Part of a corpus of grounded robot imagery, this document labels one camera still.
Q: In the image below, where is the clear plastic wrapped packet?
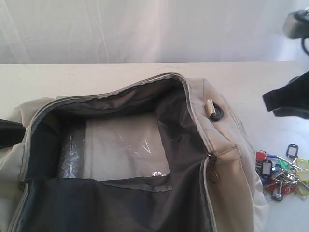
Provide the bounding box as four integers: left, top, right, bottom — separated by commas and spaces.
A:
57, 113, 170, 181

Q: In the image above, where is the bunch of colourful key tags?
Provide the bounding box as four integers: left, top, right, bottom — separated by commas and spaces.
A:
255, 144, 309, 202

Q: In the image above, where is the white backdrop curtain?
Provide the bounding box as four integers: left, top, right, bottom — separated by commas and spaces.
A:
0, 0, 309, 67

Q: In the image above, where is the cream white fabric bag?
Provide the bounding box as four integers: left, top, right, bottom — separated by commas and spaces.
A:
0, 73, 269, 232

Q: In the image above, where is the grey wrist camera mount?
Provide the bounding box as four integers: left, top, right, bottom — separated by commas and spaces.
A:
282, 7, 309, 39

